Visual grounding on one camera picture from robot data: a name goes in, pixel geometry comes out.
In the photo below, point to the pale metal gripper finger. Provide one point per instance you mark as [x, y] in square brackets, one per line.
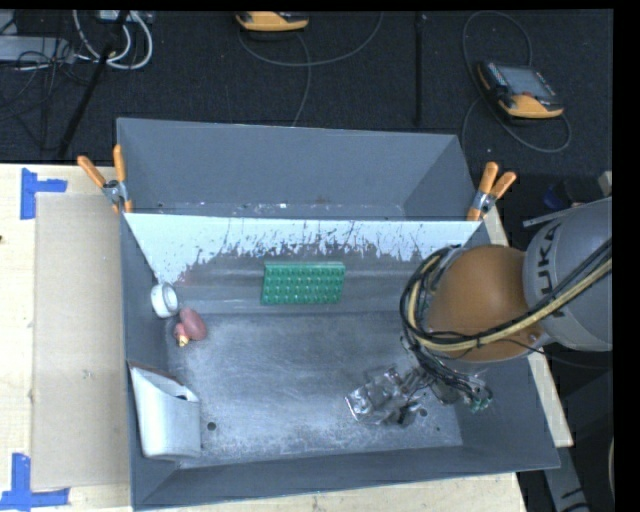
[371, 406]
[384, 378]

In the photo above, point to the grey metal bin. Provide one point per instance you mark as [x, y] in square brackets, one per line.
[300, 375]

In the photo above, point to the dark green flat block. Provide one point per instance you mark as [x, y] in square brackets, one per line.
[302, 283]

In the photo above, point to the red-brown toy bird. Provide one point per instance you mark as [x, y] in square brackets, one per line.
[192, 325]

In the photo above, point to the pale cardboard board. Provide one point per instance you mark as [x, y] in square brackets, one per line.
[75, 325]

